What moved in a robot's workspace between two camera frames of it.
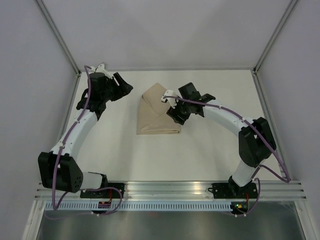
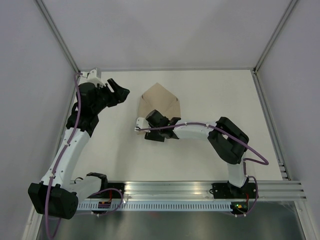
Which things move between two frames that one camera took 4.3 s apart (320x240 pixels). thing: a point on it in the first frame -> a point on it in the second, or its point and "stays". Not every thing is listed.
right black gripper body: (184, 106) -> (155, 135)
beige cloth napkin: (152, 118) stays
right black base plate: (231, 190) stays
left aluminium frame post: (57, 34) stays
